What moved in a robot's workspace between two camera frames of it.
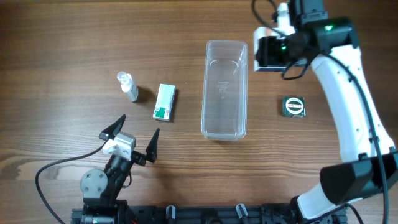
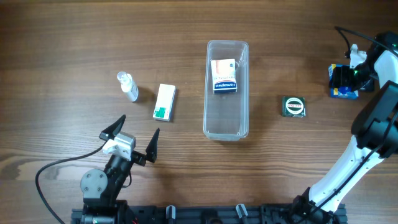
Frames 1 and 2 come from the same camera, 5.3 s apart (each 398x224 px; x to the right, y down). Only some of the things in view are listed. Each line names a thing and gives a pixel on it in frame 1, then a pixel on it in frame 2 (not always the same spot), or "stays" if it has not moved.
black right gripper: [267, 52] to [341, 78]
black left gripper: [137, 155] stays
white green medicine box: [165, 101] stays
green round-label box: [293, 106] stays
